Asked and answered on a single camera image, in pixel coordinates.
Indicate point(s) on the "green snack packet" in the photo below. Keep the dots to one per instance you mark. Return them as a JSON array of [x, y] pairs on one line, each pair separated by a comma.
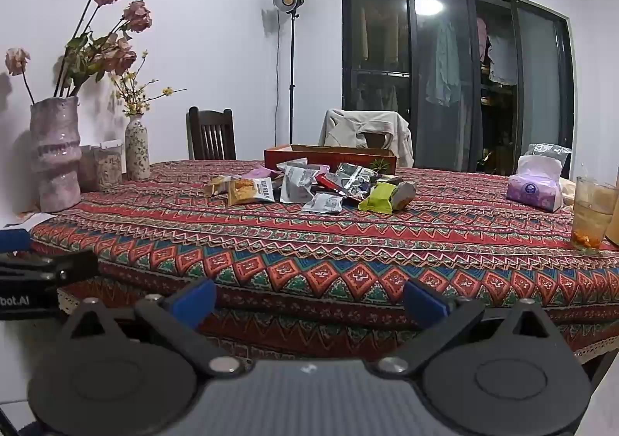
[[382, 198]]

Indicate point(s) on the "dark wooden chair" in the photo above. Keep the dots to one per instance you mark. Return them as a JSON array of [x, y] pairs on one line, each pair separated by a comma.
[[210, 136]]

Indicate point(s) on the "yellow flower sprigs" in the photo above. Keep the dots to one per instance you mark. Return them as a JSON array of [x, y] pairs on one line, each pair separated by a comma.
[[135, 95]]

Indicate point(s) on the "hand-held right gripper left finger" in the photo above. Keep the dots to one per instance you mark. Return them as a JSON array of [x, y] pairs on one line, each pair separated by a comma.
[[196, 303]]

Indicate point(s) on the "black sliding glass door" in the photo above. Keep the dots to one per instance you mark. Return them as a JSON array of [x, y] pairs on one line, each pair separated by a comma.
[[445, 68]]

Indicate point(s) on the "large pink ceramic vase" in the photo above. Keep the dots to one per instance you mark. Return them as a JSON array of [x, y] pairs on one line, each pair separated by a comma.
[[55, 155]]

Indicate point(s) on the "glass jar with white lid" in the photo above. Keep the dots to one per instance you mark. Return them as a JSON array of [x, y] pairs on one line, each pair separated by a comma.
[[109, 165]]

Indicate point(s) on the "patterned red tablecloth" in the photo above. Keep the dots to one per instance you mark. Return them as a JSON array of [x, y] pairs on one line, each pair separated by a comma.
[[309, 247]]

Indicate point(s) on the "brown wooden chair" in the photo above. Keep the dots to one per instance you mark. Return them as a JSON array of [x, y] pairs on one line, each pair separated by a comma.
[[375, 140]]

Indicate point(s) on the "glass cup with drink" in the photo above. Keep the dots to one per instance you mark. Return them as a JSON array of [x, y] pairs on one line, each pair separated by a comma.
[[591, 213]]

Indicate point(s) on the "purple tissue pack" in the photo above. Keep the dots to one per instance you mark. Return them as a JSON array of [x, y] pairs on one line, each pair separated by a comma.
[[532, 187]]

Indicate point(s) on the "dried pink roses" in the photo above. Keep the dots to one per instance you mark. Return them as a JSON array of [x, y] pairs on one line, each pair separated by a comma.
[[113, 54]]

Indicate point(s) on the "pink snack packet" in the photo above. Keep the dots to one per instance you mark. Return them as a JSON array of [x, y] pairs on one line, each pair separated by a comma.
[[261, 172]]

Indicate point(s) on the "red snack packet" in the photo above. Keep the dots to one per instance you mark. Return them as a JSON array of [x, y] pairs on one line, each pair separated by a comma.
[[331, 183]]

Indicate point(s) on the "small brown biscuit packet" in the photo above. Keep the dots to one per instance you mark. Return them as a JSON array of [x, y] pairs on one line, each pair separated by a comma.
[[217, 185]]

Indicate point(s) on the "small floral vase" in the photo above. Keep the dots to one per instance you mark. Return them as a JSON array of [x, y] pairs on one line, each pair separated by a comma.
[[138, 150]]

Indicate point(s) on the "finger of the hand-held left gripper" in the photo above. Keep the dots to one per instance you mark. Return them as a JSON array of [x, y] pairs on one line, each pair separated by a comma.
[[14, 240]]

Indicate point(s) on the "studio light on stand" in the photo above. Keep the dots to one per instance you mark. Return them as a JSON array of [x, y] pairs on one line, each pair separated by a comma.
[[288, 1]]

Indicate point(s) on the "white snack packet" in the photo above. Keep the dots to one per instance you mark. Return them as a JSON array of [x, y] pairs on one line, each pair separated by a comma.
[[323, 203], [299, 184]]

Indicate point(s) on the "clear plastic bag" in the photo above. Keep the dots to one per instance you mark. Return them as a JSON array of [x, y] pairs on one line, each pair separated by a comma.
[[551, 153]]

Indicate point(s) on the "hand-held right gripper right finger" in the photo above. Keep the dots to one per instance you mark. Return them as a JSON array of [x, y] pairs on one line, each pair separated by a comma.
[[423, 303]]

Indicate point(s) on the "beige jacket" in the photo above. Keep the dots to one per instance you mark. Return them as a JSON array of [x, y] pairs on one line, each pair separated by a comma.
[[348, 129]]

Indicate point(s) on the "red cardboard box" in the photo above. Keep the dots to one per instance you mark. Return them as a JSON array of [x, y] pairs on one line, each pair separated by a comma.
[[333, 156]]

